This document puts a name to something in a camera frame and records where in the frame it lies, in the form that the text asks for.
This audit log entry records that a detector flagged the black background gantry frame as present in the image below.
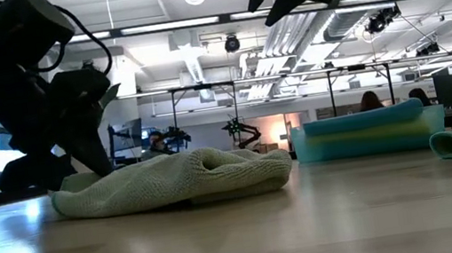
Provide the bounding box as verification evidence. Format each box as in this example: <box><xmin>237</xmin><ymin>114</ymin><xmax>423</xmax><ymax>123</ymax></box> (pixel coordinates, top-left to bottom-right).
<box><xmin>166</xmin><ymin>55</ymin><xmax>400</xmax><ymax>144</ymax></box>

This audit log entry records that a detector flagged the person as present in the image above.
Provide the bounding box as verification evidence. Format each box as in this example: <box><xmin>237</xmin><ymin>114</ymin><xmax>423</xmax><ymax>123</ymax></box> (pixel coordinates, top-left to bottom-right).
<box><xmin>137</xmin><ymin>127</ymin><xmax>178</xmax><ymax>162</ymax></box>
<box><xmin>408</xmin><ymin>85</ymin><xmax>434</xmax><ymax>110</ymax></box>
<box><xmin>357</xmin><ymin>88</ymin><xmax>386</xmax><ymax>114</ymax></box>

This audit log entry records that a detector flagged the teal translucent plastic tray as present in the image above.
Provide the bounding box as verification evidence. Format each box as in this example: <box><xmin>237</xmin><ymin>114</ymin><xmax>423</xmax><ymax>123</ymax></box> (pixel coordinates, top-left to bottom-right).
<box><xmin>289</xmin><ymin>102</ymin><xmax>451</xmax><ymax>168</ymax></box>

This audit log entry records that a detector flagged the black round ceiling camera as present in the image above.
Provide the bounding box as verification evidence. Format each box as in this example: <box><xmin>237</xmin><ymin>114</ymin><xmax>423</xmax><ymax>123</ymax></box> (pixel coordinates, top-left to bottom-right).
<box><xmin>222</xmin><ymin>32</ymin><xmax>242</xmax><ymax>55</ymax></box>

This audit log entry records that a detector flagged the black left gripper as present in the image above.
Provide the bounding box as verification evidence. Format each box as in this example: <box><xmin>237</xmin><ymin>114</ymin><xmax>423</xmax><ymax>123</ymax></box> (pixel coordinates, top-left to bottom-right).
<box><xmin>0</xmin><ymin>58</ymin><xmax>117</xmax><ymax>200</ymax></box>

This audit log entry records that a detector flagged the black ceiling camera cluster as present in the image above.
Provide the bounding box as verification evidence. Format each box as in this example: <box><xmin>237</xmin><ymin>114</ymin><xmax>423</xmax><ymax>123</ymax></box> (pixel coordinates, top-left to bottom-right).
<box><xmin>362</xmin><ymin>4</ymin><xmax>405</xmax><ymax>36</ymax></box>

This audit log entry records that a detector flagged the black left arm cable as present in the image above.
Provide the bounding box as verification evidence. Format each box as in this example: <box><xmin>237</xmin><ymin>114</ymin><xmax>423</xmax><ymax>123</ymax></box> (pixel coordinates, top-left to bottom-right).
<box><xmin>21</xmin><ymin>0</ymin><xmax>116</xmax><ymax>89</ymax></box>

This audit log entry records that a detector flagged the blue microfiber towel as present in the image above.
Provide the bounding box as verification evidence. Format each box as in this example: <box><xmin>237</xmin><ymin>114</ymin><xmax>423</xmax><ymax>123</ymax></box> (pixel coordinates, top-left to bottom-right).
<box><xmin>300</xmin><ymin>96</ymin><xmax>427</xmax><ymax>139</ymax></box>
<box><xmin>300</xmin><ymin>129</ymin><xmax>440</xmax><ymax>166</ymax></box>

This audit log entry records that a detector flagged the sage green microfiber towel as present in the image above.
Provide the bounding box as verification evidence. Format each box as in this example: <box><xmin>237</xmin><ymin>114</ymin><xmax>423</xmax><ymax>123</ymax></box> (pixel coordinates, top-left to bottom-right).
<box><xmin>46</xmin><ymin>134</ymin><xmax>297</xmax><ymax>227</ymax></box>

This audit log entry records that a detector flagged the black overhead beam with lights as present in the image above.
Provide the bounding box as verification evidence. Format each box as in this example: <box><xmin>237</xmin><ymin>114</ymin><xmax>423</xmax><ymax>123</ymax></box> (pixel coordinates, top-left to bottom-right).
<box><xmin>59</xmin><ymin>0</ymin><xmax>409</xmax><ymax>52</ymax></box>

